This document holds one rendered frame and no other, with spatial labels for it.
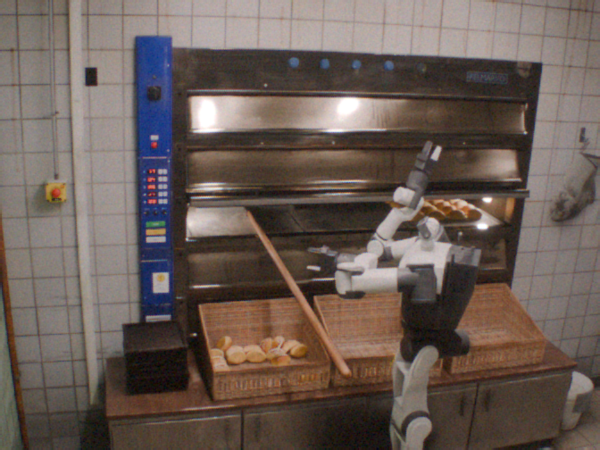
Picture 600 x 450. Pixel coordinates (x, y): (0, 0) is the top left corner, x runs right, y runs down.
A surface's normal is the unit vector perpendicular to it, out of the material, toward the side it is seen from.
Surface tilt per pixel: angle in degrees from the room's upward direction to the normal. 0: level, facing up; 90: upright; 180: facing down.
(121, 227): 90
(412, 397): 90
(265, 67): 90
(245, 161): 70
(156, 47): 90
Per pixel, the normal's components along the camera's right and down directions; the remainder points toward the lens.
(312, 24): 0.26, 0.30
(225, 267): 0.25, -0.04
